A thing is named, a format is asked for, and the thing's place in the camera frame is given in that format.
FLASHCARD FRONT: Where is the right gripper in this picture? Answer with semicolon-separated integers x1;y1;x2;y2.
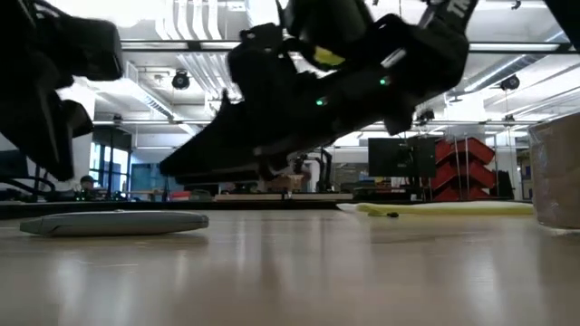
227;0;470;137

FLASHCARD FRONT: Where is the person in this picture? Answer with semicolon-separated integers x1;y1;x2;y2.
77;174;97;201

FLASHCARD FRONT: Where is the red bin rack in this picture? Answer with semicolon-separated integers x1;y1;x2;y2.
430;137;497;202

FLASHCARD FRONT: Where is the background wooden table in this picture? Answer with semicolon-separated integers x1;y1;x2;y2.
214;193;355;202

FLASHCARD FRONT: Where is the black ceiling spotlight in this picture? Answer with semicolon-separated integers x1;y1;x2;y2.
170;68;192;91
499;73;522;92
416;108;437;127

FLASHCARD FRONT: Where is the yellow gripper tag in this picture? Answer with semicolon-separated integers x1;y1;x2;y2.
312;44;346;68

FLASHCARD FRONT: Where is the large black monitor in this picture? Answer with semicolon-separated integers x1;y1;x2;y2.
367;137;438;178

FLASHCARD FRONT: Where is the small dark monitor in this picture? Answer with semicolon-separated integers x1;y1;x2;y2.
0;149;30;180

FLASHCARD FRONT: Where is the taped brown cardboard box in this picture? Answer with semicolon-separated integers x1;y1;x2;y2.
527;111;580;231

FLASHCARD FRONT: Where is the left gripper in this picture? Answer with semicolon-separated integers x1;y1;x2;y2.
0;0;124;182

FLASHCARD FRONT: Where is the grey utility knife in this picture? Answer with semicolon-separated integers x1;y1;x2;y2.
19;209;210;238

